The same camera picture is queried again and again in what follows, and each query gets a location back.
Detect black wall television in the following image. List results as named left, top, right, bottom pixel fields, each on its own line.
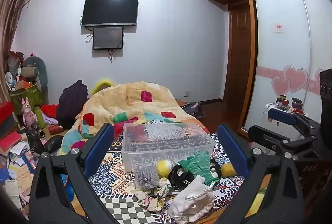
left=81, top=0, right=139, bottom=28

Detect brown curtain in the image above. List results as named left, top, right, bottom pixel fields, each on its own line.
left=0, top=0, right=36, bottom=102

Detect patterned bed sheet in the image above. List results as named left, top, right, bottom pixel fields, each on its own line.
left=68, top=120, right=275, bottom=224

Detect red cloth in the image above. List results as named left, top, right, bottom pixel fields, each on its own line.
left=40, top=104, right=61, bottom=119

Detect green bottle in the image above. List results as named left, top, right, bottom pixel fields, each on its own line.
left=35, top=106, right=47, bottom=129

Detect floral printed cloth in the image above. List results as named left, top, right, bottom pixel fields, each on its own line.
left=129, top=177, right=172, bottom=213

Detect pile of papers and books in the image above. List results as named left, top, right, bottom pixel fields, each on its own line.
left=0, top=133, right=40, bottom=215

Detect green cardboard box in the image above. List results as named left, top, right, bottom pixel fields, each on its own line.
left=9, top=83, right=46, bottom=113

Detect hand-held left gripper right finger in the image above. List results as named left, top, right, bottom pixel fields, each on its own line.
left=216, top=123, right=306, bottom=224

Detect small black wall monitor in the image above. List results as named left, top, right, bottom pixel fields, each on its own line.
left=92, top=27, right=124, bottom=51

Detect pink rabbit doll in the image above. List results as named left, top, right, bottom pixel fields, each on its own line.
left=21, top=97, right=37, bottom=128

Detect dark glass jar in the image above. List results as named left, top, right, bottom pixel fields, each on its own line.
left=291, top=97, right=303, bottom=110

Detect clear plastic storage box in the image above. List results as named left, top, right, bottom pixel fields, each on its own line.
left=122, top=122, right=216, bottom=175

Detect brown wooden door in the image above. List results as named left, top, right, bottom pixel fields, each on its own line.
left=227, top=0, right=258, bottom=104

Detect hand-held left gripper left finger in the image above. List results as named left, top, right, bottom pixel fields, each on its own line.
left=27, top=122, right=120, bottom=224

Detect wooden wardrobe with sliding doors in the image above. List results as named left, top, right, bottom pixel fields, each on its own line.
left=198, top=0, right=332, bottom=143

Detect black bag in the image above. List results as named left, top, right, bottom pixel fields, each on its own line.
left=42, top=135, right=64, bottom=156

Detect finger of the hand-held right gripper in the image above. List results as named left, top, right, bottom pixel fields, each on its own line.
left=268, top=108, right=321, bottom=139
left=247, top=124, right=317, bottom=158

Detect red box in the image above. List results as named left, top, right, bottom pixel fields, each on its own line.
left=0, top=101, right=15, bottom=121

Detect dark clothes pile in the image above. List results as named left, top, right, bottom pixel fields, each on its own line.
left=55, top=79, right=90, bottom=129

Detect green knitted glove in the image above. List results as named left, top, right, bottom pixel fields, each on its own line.
left=178, top=151, right=221, bottom=189

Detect yellow furry plush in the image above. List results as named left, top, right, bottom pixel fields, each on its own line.
left=89, top=78, right=116, bottom=96

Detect red thermos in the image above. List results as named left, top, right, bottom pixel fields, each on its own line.
left=48, top=124, right=64, bottom=136

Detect yellow sponge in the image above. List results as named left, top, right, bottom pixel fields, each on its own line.
left=220, top=162, right=237, bottom=178

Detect grey knitted cloth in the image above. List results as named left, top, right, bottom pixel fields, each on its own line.
left=133, top=159, right=162, bottom=190

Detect backpack on floor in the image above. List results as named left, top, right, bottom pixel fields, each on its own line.
left=182, top=101, right=206, bottom=119

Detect yellow felt ball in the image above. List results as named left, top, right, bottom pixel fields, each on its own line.
left=156, top=160, right=174, bottom=178

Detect grey plush toy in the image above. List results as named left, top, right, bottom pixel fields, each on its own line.
left=22, top=56, right=49, bottom=94

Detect white drawstring bag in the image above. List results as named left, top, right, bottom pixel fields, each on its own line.
left=167, top=175, right=216, bottom=223

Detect yellow patchwork quilt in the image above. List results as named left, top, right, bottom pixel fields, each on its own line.
left=59, top=81, right=211, bottom=157

